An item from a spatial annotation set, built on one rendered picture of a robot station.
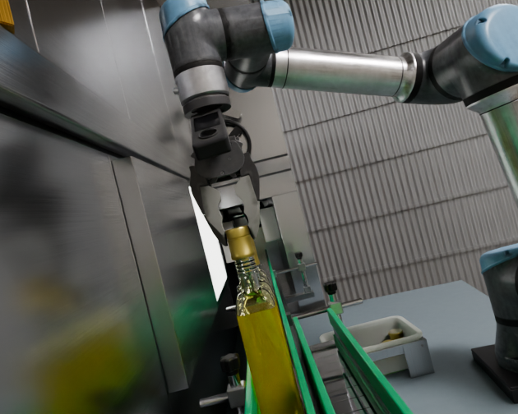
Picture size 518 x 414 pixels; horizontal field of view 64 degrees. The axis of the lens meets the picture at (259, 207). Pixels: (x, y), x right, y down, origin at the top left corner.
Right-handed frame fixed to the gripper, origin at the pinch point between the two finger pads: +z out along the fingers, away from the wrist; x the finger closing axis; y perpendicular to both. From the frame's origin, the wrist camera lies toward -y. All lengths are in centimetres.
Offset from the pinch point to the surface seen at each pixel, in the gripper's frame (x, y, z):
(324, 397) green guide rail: -5.9, -10.4, 21.0
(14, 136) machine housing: 14.6, -25.0, -13.7
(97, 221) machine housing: 14.8, -11.5, -5.9
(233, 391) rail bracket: 5.7, -2.3, 20.9
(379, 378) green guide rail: -13.1, -8.9, 21.0
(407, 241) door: -118, 288, 54
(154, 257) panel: 12.2, -1.1, 0.3
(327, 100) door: -83, 294, -78
